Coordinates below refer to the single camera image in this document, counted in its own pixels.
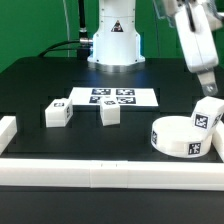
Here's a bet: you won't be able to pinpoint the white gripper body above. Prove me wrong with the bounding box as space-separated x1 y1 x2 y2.
175 5 218 73

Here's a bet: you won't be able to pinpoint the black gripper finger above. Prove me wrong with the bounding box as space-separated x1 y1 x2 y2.
198 71 218 96

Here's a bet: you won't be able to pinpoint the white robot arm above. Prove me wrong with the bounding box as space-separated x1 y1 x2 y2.
88 0 224 96

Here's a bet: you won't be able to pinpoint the white marker sheet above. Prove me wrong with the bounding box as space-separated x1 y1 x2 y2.
69 87 158 107

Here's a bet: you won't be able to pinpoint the white left fence bar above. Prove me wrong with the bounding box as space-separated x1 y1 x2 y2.
0 116 17 155

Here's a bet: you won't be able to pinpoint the white front fence bar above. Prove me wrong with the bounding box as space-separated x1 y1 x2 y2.
0 158 224 191

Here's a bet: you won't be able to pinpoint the black base cables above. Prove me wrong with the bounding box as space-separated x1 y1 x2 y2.
38 0 94 61

